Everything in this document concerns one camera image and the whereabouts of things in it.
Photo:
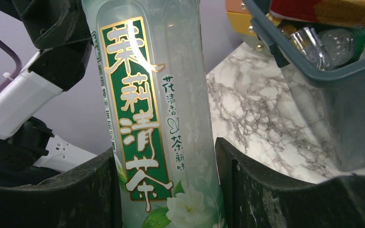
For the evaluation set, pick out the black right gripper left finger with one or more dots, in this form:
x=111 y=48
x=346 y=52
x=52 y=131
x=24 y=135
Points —
x=87 y=196

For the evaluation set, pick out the dark green plastic bin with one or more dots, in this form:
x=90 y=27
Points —
x=331 y=102

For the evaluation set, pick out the amber tea bottle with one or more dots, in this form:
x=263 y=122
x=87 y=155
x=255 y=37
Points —
x=345 y=13

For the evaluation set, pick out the green tea bottle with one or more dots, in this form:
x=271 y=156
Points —
x=150 y=59

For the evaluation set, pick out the plain clear bottle white cap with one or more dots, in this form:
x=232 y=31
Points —
x=327 y=49

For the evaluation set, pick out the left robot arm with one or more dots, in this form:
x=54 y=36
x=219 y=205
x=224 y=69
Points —
x=29 y=151

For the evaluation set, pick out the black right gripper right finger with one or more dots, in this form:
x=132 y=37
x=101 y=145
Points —
x=256 y=196

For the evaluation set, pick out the cream orange drawer box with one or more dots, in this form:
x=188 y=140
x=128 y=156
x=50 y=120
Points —
x=239 y=18

